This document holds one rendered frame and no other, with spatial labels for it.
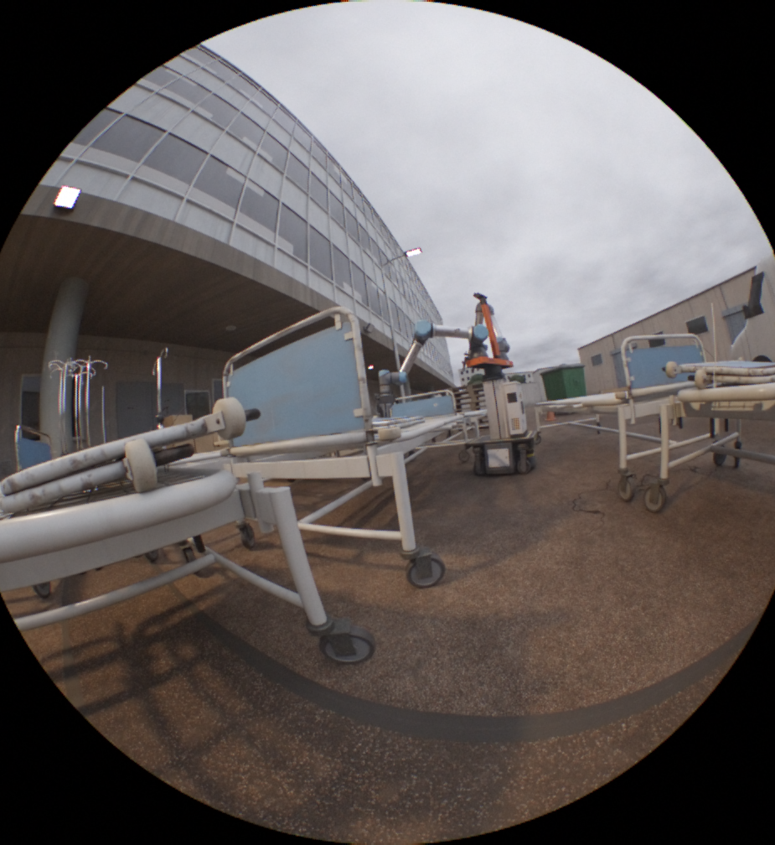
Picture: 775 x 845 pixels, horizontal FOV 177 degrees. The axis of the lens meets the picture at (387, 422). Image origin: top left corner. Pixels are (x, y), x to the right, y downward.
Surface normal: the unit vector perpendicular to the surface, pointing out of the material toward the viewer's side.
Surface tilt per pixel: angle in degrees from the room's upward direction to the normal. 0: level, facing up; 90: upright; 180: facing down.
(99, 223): 90
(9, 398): 90
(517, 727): 0
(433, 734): 0
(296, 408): 90
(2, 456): 90
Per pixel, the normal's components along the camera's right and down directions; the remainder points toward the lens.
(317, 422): -0.38, 0.05
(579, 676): -0.14, -0.99
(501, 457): -0.61, 0.09
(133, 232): 0.92, -0.13
